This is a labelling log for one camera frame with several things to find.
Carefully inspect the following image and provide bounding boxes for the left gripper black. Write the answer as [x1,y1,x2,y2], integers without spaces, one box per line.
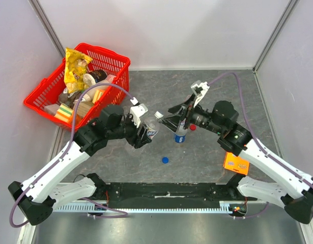
[107,112,152,148]

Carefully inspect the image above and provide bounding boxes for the small clear water bottle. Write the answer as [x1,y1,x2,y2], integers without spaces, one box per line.
[143,115,160,140]

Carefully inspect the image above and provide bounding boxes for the blue label pepsi bottle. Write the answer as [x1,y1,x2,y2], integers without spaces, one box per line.
[174,121,187,143]

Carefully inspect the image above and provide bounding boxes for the blue bottle cap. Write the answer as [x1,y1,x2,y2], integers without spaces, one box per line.
[162,157,169,164]

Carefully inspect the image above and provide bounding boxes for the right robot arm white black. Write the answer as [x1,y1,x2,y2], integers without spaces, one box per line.
[155,96,313,224]

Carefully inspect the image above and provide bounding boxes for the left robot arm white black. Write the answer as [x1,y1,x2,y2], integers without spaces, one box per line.
[8,104,152,228]

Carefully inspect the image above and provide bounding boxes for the beige sauce bottle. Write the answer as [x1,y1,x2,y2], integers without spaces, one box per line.
[81,75,115,102]

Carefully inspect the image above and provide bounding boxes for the yellow wafer pack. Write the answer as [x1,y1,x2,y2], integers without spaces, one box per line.
[92,89,105,104]

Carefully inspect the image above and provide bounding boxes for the orange packet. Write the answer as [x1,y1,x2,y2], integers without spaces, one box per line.
[68,111,82,126]

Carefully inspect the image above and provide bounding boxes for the wooden block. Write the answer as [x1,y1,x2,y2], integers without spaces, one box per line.
[73,101,94,118]

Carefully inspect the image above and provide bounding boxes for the orange snack box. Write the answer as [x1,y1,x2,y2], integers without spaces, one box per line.
[223,152,250,175]

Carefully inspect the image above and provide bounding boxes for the brown cup with lid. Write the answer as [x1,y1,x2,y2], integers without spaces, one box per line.
[83,70,107,87]

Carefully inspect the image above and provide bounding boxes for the striped yellow green sponge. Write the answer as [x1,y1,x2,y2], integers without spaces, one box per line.
[54,104,73,123]

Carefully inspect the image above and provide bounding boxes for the yellow chips bag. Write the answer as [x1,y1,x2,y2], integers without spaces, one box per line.
[64,48,93,94]

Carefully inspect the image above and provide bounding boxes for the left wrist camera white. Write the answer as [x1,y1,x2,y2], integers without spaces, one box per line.
[130,97,148,128]

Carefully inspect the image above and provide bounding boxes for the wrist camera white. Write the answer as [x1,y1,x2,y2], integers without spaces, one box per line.
[130,97,148,128]
[191,81,210,108]

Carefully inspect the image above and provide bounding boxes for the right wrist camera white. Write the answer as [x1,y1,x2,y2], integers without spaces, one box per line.
[191,81,210,108]

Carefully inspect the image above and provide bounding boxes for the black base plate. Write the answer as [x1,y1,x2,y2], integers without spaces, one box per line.
[101,182,248,201]

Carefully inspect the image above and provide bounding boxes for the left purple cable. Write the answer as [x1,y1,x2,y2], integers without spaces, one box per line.
[9,83,139,227]

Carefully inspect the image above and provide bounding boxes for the purple cable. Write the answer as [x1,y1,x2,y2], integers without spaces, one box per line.
[9,83,139,227]
[208,72,313,220]

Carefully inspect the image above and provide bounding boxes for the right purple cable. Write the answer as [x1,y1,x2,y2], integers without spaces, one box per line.
[208,72,313,220]

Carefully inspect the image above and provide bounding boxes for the white cable duct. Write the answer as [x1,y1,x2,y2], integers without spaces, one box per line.
[55,201,233,214]

